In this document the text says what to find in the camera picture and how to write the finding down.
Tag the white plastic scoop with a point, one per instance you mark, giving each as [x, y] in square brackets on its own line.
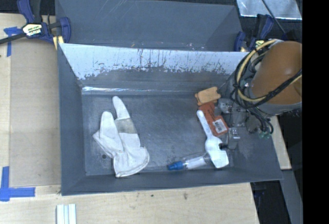
[217, 153]

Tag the white work glove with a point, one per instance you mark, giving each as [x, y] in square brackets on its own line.
[123, 140]

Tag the orange packet with white label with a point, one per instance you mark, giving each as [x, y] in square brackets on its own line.
[213, 119]

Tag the clear bottle with blue cap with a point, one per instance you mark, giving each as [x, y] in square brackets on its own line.
[191, 163]

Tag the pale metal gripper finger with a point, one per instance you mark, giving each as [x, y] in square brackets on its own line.
[233, 140]
[235, 131]

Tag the grey metal bin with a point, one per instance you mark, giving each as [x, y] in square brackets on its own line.
[164, 128]

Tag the pale brown flat board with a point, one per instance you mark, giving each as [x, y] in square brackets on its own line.
[33, 115]

